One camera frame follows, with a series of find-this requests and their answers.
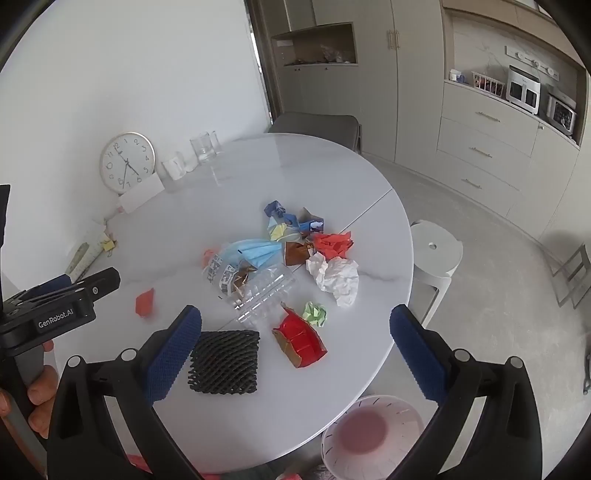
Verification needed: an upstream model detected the wire dish rack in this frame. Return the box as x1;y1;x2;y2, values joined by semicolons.
471;71;507;96

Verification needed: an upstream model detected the red paper scrap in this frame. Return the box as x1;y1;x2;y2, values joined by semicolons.
135;288;157;318

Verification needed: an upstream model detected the person's left hand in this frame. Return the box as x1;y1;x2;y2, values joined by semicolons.
27;340;59;438

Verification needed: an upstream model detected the small white cup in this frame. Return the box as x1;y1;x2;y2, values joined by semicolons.
161;157;186;182

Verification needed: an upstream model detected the silver toaster oven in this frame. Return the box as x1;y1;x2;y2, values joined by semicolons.
546;89;578;136

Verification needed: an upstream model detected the black foam net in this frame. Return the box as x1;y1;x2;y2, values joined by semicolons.
188;329;261;396

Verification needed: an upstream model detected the metal frame stool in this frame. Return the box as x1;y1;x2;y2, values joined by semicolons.
549;242;591;309

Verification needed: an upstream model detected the white wall rail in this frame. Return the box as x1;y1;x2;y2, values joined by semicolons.
505;45;560;78

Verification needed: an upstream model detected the torn red carton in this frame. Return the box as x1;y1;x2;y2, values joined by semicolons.
271;302;329;369

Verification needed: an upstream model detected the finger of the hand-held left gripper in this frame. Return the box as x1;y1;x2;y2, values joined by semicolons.
69;267;122;303
25;274;74;298

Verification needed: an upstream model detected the brown snack wrapper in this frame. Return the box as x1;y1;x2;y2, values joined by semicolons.
283;241;316;267

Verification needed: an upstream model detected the white paper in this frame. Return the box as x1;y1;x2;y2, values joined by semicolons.
305;251;360;308

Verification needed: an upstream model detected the red paper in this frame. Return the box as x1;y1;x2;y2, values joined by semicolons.
313;232;354;260

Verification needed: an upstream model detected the grey upholstered chair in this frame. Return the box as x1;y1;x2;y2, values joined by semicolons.
269;112;361;154

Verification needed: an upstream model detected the red cloth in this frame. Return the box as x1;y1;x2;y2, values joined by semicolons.
124;455;154;475

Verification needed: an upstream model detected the white paper card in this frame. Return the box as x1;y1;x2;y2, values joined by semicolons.
117;174;165;212

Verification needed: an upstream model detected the clear plastic bottle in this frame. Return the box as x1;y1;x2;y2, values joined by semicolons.
202;251;297;325

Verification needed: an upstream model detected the white plastic stool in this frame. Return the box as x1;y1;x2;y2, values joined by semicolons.
409;220;464;326

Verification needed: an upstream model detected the small cardboard carton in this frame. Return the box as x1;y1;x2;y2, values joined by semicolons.
295;208;325;236

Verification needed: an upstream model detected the white countertop oven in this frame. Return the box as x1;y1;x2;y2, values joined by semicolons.
506;65;542;116

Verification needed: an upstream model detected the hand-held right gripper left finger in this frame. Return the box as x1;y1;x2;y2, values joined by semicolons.
47;305;204;480

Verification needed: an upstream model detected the blue face mask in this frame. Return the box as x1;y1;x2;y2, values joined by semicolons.
222;239;283;269

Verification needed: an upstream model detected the small brown wrapper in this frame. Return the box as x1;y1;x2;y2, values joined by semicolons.
231;263;258;295

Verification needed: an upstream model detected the round white wall clock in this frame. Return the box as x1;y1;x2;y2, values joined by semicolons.
99;132;158;195

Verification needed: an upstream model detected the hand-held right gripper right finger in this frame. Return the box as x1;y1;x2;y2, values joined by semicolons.
389;304;543;480

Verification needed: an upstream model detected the pink and white wastebasket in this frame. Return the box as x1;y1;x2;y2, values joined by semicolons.
321;395;425;480

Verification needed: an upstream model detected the green paper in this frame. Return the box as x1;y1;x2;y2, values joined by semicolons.
302;301;328;328

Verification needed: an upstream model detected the dark blue paper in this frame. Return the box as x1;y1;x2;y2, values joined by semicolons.
264;200;299;228

